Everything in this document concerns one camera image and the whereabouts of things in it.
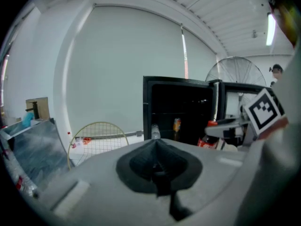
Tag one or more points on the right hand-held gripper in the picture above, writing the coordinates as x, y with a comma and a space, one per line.
263, 109

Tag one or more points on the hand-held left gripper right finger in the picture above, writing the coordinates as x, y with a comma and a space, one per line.
181, 166

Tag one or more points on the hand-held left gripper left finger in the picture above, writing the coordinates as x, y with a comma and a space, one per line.
138, 166

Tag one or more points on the red cap soda bottle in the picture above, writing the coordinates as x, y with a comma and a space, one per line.
207, 143

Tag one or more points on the black mini fridge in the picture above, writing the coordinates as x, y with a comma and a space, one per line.
181, 98

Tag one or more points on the clear water bottle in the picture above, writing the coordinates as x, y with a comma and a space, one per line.
155, 132

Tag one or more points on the orange drink bottle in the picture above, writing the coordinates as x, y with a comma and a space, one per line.
176, 126

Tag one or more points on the large metal floor fan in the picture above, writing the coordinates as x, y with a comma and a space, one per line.
235, 69

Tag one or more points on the small red items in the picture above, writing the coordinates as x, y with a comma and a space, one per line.
86, 139

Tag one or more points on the narrow white roller blind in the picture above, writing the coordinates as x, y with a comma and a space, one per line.
200, 60

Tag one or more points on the wide white roller blind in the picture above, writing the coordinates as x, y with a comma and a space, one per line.
122, 74

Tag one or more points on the ceiling tube light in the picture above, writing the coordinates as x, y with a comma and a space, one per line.
270, 29

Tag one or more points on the brown cardboard box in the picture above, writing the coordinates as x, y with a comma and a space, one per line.
43, 107

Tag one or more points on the black faucet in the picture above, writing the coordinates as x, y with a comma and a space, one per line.
35, 108

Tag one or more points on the pack of clear plastic bottles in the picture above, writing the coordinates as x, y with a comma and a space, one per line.
20, 180

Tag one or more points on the teal cloth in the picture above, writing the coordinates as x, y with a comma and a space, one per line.
27, 120

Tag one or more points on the grey wall socket box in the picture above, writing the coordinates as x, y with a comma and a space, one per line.
139, 133

